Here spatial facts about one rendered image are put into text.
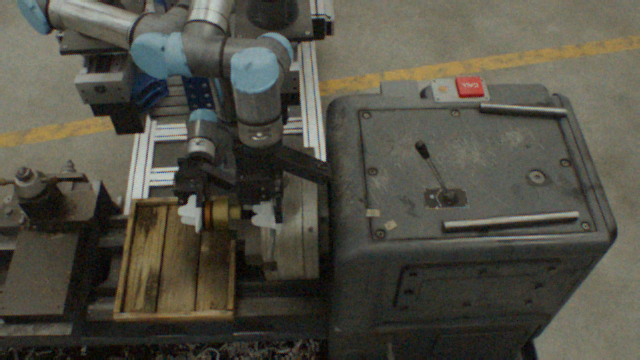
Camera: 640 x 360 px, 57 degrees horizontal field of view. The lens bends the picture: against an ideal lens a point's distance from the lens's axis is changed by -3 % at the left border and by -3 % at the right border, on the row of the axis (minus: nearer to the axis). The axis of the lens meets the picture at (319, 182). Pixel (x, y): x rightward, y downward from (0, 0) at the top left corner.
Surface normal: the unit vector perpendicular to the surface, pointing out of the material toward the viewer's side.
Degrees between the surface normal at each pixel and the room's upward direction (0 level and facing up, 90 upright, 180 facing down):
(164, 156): 0
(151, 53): 89
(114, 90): 90
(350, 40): 0
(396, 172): 0
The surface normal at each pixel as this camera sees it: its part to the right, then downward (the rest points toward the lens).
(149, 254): 0.00, -0.58
